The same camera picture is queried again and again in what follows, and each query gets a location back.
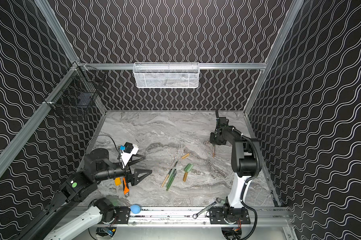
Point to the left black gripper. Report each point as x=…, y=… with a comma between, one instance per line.
x=128, y=175

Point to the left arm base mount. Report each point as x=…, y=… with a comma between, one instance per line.
x=116, y=216

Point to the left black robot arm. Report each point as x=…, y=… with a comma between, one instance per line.
x=77, y=187

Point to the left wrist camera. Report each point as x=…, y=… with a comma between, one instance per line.
x=126, y=152

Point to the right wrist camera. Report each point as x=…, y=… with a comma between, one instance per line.
x=220, y=121

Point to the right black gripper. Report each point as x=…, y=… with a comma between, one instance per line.
x=214, y=141

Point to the orange utility knife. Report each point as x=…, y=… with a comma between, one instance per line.
x=125, y=187

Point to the yellow small block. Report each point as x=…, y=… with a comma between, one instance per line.
x=117, y=181

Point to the black wire basket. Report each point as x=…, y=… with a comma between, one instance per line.
x=77, y=97

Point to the blue ball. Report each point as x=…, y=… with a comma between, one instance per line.
x=135, y=209

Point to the tan pen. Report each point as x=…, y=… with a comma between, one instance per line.
x=169, y=173

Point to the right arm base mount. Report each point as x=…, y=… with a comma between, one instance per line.
x=226, y=215

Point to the light green pen cap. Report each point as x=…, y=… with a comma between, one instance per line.
x=190, y=168

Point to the white wire mesh basket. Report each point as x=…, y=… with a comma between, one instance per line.
x=164, y=75

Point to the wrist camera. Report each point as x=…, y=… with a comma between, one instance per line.
x=126, y=152
x=220, y=121

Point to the silver wrench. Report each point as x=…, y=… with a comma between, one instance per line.
x=217, y=201

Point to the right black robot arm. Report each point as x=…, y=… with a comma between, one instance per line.
x=245, y=161

